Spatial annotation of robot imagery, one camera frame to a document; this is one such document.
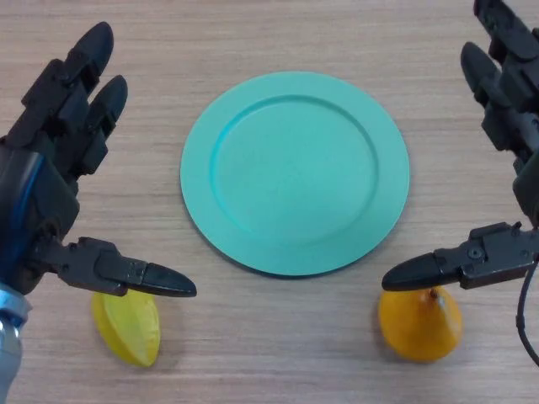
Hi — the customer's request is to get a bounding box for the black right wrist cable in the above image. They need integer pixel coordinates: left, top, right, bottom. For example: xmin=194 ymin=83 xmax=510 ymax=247
xmin=515 ymin=252 xmax=539 ymax=367

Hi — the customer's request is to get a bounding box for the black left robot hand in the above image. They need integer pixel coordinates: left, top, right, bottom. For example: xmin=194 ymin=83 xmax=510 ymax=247
xmin=0 ymin=20 xmax=198 ymax=299

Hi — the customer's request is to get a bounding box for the green round plate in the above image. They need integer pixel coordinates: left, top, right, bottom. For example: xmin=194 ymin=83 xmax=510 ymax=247
xmin=179 ymin=71 xmax=411 ymax=280

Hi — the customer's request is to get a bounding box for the orange pear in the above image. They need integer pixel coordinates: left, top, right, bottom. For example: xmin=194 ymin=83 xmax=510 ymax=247
xmin=377 ymin=284 xmax=464 ymax=363

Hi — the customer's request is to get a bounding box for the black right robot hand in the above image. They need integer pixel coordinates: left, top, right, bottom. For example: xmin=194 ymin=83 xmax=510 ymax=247
xmin=381 ymin=0 xmax=539 ymax=292

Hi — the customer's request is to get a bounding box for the yellow starfruit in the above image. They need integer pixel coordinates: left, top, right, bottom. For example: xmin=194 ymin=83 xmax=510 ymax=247
xmin=90 ymin=288 xmax=161 ymax=368

